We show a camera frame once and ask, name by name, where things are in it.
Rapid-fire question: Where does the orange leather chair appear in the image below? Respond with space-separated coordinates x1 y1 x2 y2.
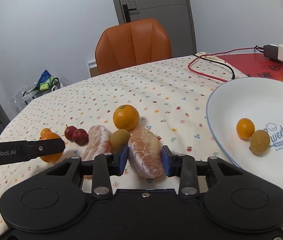
95 18 172 74

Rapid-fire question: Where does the dotted white tablecloth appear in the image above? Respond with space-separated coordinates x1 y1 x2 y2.
0 55 283 240

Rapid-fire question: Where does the small orange in plate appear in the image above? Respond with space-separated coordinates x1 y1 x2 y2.
236 118 255 139

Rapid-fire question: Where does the brown kiwi in plate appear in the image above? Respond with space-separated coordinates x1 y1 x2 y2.
250 129 270 155

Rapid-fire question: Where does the red strawberry fruit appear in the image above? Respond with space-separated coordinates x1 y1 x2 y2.
73 128 89 146

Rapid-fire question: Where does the brown kiwi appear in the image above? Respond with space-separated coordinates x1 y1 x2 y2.
250 129 270 155
110 129 131 150

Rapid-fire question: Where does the red orange table mat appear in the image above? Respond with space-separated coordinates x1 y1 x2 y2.
219 53 283 82

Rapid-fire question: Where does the white plate blue rim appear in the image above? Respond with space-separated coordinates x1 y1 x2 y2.
206 77 283 189

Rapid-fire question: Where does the white plastic bag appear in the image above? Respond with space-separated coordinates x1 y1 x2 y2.
10 87 36 112

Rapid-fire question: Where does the peeled pomelo segment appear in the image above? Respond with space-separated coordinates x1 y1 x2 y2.
128 128 164 179
82 125 111 161

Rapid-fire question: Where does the grey door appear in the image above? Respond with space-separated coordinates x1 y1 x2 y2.
113 0 197 57

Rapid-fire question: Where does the red cable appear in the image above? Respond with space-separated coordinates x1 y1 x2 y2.
188 47 265 83

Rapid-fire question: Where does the cardboard box by wall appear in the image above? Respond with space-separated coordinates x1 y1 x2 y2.
88 61 100 77

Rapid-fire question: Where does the black door handle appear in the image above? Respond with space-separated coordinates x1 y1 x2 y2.
122 4 137 23

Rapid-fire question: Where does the peeled pomelo segment front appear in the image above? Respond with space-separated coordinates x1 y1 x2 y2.
128 128 164 179

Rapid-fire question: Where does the black power adapter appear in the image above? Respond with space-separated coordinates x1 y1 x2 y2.
263 44 279 61

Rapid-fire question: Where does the peeled pomelo segment back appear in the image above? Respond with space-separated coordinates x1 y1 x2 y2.
82 125 111 161

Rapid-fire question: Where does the tiny orange kumquat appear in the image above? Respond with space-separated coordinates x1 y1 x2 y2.
41 128 51 134

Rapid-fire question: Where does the blue green bag pile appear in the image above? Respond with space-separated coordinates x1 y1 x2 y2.
36 70 60 92

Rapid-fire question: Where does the medium orange mandarin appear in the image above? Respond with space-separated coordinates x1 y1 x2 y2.
39 132 63 163

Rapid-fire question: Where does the black cable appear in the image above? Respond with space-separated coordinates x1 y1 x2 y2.
194 54 236 80

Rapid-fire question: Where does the large orange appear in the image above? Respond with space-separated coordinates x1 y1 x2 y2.
113 105 140 131

